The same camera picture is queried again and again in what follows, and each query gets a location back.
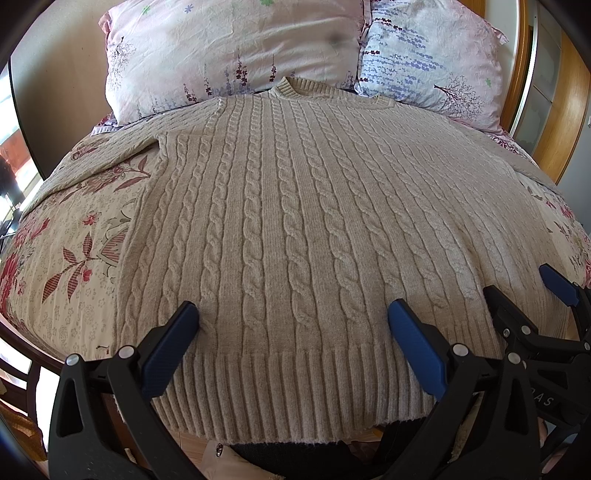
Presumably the beige cable-knit sweater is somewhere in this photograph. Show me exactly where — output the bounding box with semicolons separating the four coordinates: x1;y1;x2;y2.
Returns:
20;75;578;446

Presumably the floral bed quilt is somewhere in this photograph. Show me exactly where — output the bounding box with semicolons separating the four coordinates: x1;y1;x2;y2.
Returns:
0;112;591;363

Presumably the blue floral pillow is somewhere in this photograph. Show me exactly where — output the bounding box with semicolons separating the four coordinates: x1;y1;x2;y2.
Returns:
355;1;507;132

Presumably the pink floral pillow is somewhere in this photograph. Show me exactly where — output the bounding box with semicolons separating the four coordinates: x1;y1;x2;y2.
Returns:
99;1;370;125

